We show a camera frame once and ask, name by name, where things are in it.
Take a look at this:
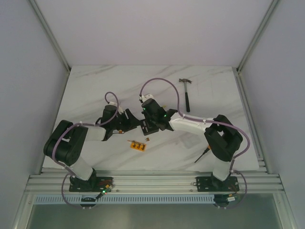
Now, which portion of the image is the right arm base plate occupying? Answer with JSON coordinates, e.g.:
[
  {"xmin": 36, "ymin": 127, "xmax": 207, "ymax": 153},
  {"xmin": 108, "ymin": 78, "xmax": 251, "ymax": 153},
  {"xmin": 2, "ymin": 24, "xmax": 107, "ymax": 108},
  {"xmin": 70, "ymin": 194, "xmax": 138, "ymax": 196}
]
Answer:
[{"xmin": 195, "ymin": 175, "xmax": 240, "ymax": 193}]

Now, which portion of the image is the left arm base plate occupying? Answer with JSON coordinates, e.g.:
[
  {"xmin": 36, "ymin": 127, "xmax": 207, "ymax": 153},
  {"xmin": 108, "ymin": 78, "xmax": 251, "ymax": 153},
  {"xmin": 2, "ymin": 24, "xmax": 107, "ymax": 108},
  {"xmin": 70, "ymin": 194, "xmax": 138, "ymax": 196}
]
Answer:
[{"xmin": 69, "ymin": 177, "xmax": 113, "ymax": 192}]

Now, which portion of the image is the orange terminal block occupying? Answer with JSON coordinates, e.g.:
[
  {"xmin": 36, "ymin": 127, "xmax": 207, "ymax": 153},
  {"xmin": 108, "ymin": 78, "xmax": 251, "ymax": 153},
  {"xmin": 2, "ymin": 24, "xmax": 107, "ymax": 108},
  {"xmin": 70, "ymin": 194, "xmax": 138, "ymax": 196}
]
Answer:
[{"xmin": 128, "ymin": 140, "xmax": 147, "ymax": 152}]

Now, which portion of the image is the aluminium rail frame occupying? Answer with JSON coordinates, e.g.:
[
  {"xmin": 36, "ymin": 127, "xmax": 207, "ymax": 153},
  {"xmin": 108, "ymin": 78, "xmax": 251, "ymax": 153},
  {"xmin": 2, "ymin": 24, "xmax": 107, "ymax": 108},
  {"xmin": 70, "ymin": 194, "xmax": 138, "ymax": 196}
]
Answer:
[{"xmin": 25, "ymin": 169, "xmax": 284, "ymax": 194}]

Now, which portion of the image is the black fuse box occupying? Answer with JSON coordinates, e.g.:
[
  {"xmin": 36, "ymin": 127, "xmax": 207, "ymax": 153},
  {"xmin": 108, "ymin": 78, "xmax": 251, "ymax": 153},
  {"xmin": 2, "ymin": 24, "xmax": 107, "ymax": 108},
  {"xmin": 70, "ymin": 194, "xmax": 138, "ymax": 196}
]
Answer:
[{"xmin": 140, "ymin": 119, "xmax": 159, "ymax": 136}]

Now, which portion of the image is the white cable duct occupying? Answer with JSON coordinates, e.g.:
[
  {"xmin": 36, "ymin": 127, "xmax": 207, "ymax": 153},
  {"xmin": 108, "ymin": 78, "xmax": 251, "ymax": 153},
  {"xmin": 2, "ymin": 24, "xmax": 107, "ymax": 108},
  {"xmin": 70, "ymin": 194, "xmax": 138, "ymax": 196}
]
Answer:
[{"xmin": 33, "ymin": 194, "xmax": 240, "ymax": 205}]

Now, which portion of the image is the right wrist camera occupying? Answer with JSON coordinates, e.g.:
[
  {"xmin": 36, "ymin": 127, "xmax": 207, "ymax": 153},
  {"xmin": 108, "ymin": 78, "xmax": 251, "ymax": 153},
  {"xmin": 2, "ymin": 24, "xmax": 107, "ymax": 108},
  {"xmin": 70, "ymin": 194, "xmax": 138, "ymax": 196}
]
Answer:
[{"xmin": 139, "ymin": 94, "xmax": 154, "ymax": 103}]

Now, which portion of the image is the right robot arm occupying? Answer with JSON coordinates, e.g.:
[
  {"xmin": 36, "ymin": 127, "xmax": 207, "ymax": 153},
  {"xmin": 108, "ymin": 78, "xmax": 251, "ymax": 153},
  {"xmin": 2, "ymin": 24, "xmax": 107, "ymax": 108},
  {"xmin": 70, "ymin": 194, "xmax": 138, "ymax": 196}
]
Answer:
[{"xmin": 141, "ymin": 98, "xmax": 243, "ymax": 190}]

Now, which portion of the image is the orange handled screwdriver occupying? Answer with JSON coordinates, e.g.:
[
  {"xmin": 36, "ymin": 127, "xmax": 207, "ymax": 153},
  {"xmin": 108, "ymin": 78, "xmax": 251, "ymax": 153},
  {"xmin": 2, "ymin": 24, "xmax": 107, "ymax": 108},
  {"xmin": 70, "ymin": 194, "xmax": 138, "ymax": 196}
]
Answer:
[{"xmin": 194, "ymin": 146, "xmax": 211, "ymax": 163}]

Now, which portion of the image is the claw hammer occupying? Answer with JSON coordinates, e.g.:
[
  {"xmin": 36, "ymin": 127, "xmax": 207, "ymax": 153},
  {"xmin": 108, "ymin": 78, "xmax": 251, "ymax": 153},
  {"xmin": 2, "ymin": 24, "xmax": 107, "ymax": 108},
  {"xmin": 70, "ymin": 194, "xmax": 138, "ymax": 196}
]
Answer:
[{"xmin": 179, "ymin": 79, "xmax": 192, "ymax": 113}]

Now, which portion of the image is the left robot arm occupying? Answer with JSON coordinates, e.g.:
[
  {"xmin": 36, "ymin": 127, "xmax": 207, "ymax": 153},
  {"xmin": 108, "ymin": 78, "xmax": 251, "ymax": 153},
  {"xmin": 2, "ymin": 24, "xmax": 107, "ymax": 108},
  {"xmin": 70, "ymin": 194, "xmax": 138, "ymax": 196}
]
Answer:
[{"xmin": 43, "ymin": 104, "xmax": 140, "ymax": 192}]

